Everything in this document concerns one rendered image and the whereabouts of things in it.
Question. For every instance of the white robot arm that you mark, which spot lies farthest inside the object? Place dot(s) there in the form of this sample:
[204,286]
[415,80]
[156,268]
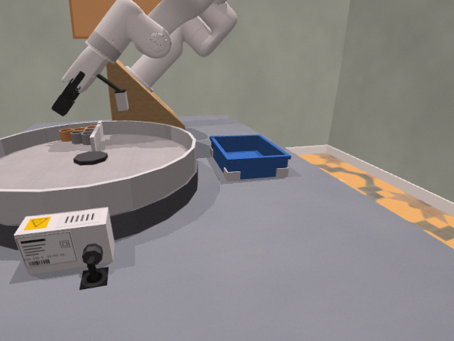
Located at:
[126,21]

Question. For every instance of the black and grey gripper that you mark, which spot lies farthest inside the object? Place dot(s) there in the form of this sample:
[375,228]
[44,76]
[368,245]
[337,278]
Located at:
[82,73]

